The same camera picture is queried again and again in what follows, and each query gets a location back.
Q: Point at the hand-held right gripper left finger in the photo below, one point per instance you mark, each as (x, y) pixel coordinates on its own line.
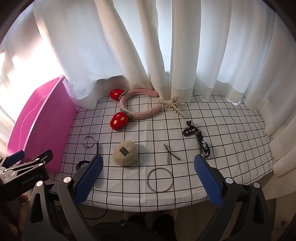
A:
(89, 179)

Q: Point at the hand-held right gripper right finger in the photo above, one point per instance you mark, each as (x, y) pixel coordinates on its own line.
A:
(208, 182)

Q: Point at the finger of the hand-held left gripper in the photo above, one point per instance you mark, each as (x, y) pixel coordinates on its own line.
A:
(15, 156)
(38, 160)

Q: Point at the black hair clip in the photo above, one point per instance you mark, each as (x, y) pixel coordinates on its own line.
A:
(98, 148)

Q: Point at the pink plastic bin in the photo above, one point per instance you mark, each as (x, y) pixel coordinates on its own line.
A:
(41, 120)

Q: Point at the thin metal hairpin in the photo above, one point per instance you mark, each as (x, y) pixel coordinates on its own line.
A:
(171, 154)

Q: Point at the large silver bangle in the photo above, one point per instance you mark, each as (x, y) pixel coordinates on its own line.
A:
(147, 180)

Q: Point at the pearl bow hair clip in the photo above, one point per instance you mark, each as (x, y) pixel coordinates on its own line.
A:
(172, 107)

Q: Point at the pink fluffy strawberry headband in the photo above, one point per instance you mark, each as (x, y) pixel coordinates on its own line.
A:
(143, 114)

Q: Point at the person's left hand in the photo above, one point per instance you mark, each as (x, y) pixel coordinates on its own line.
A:
(22, 205)

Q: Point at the black checked white tablecloth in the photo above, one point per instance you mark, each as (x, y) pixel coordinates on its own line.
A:
(129, 194)

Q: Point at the white curtain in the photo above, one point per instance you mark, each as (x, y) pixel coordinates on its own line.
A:
(138, 46)

